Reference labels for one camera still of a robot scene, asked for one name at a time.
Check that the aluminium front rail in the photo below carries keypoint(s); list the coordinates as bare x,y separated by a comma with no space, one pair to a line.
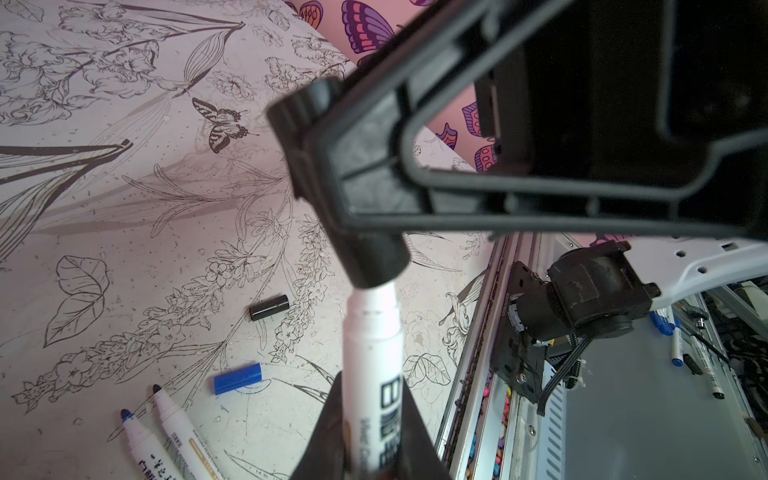
488,431

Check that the black pen cap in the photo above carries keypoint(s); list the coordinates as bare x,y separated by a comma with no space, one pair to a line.
370,260
269,307

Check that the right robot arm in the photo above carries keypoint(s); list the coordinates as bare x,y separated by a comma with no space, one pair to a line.
680,266

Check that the blue pen cap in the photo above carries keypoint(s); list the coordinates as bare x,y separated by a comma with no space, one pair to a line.
236,379

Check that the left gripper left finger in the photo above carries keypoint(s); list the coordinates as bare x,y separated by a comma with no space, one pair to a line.
324,456

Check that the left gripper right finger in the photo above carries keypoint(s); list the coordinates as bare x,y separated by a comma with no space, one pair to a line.
418,459

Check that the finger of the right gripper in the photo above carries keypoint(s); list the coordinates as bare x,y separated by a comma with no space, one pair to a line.
349,143

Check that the white marker pen blue tip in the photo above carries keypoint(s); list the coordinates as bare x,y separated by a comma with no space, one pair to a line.
151,457

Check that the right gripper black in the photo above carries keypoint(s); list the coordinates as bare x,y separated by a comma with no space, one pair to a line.
627,117

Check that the blue marker outside enclosure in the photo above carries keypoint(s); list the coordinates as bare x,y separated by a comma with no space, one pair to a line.
665,322

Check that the black marker outside enclosure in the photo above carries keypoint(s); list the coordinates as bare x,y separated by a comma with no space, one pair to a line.
704,357

